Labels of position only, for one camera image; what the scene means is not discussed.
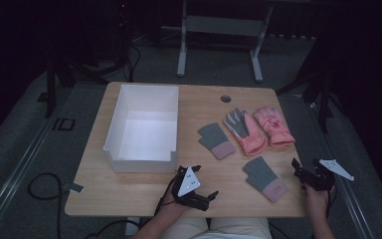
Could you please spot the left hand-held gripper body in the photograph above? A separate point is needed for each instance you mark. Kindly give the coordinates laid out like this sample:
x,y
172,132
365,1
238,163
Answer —
x,y
188,186

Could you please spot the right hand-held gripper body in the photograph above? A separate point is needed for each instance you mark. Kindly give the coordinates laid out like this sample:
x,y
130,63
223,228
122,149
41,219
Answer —
x,y
321,179

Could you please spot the grey knit glove pink cuff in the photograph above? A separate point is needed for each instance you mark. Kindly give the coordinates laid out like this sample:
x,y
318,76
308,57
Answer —
x,y
215,139

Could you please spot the grey knit glove labelled cuff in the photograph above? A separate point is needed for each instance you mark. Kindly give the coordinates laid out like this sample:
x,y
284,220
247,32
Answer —
x,y
264,177

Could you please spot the pink glove red print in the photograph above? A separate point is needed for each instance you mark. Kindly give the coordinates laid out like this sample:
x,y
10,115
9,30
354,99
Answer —
x,y
274,127

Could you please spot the white plastic box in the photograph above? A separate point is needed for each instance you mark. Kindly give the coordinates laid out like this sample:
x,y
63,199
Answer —
x,y
144,132

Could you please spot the pink glove grey palm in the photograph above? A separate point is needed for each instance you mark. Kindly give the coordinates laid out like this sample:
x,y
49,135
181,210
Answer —
x,y
245,132

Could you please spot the person's right hand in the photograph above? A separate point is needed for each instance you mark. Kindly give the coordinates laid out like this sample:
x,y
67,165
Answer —
x,y
315,200

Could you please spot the person's left hand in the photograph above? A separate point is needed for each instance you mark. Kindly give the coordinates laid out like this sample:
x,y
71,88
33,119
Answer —
x,y
171,204

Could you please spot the person's legs in beige trousers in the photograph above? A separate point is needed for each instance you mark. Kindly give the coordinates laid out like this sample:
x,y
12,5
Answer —
x,y
219,229

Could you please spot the black floor stand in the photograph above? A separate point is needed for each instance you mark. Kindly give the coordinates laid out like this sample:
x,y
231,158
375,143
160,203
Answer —
x,y
51,86
323,96

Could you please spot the white table leg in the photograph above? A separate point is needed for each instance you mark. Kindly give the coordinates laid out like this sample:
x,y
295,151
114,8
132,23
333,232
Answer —
x,y
132,227

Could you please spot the metal floor rail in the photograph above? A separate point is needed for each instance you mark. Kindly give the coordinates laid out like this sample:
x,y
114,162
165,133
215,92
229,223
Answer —
x,y
344,189
16,172

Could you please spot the white metal desk frame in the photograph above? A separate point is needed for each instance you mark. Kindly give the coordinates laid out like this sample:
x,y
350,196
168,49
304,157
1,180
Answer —
x,y
224,26

